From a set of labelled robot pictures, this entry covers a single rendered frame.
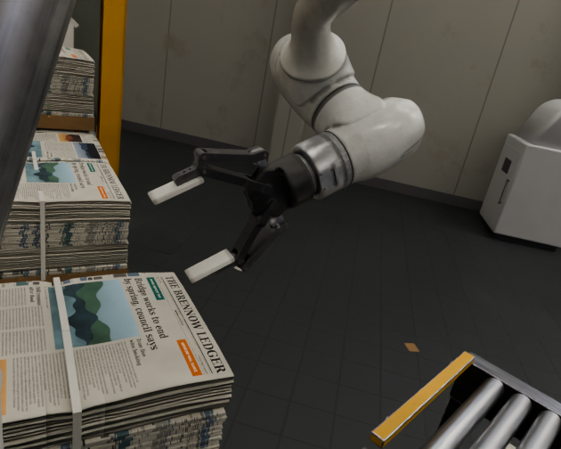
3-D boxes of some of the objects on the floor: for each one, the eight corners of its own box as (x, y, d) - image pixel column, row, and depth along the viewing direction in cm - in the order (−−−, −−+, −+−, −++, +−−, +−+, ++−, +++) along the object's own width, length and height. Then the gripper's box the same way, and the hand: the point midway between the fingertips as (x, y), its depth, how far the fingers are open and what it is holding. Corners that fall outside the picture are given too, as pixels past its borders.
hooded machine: (540, 232, 506) (595, 105, 456) (561, 255, 449) (625, 113, 398) (475, 216, 515) (521, 91, 464) (487, 238, 457) (541, 96, 406)
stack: (-22, 407, 175) (-53, 41, 127) (-19, 356, 199) (-44, 30, 150) (88, 386, 194) (99, 61, 146) (79, 342, 218) (85, 49, 169)
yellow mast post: (93, 311, 241) (107, -116, 172) (91, 301, 248) (103, -112, 179) (111, 308, 245) (133, -108, 176) (109, 299, 253) (127, -105, 183)
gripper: (296, 101, 60) (139, 170, 54) (331, 250, 74) (209, 318, 68) (271, 89, 66) (126, 151, 60) (307, 230, 80) (193, 291, 74)
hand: (178, 236), depth 64 cm, fingers open, 13 cm apart
